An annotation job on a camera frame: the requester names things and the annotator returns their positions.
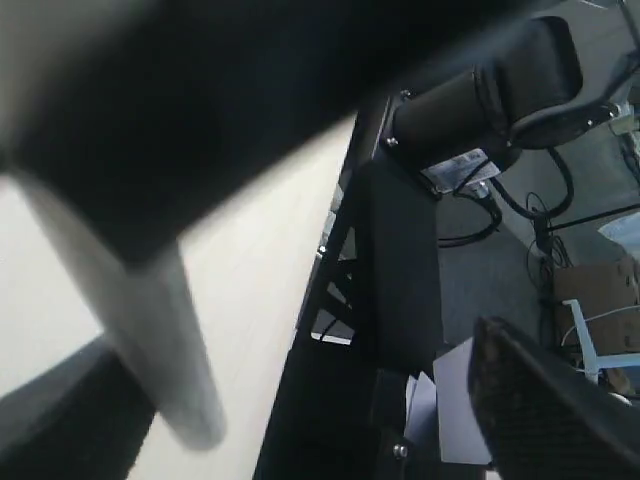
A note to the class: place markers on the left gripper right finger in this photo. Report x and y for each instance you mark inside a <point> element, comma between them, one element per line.
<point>541,419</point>

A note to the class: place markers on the brown cardboard box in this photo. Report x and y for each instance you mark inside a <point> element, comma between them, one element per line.
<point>608,295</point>

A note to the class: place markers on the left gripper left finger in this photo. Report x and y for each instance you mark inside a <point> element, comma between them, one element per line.
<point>142,116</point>

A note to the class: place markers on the white paper sheet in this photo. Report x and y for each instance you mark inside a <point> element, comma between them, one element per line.
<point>461,441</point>

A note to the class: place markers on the wooden drumstick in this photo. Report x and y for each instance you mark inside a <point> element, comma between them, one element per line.
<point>148,316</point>

